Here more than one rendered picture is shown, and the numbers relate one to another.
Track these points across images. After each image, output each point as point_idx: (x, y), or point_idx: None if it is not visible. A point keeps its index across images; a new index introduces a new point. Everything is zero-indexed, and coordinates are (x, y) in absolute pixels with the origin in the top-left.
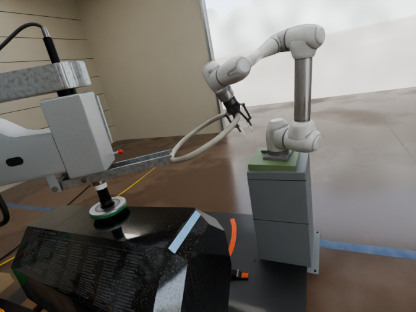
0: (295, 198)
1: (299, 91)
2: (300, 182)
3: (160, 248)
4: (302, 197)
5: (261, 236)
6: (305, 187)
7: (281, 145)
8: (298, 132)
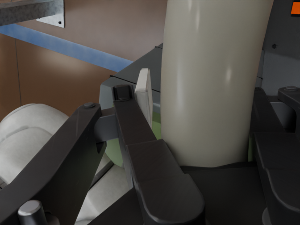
0: (153, 68)
1: None
2: (124, 77)
3: None
4: (139, 64)
5: None
6: (120, 71)
7: (116, 168)
8: (32, 149)
